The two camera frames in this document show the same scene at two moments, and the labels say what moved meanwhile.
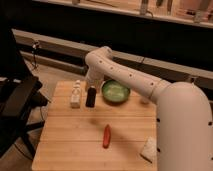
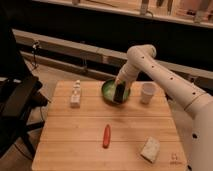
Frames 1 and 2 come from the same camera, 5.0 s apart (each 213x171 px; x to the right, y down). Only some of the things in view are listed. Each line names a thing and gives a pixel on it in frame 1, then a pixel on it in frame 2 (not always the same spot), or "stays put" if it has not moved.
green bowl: x=114 y=92 stays put
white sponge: x=149 y=149 stays put
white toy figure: x=76 y=95 stays put
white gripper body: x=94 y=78 to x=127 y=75
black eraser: x=91 y=97 to x=119 y=92
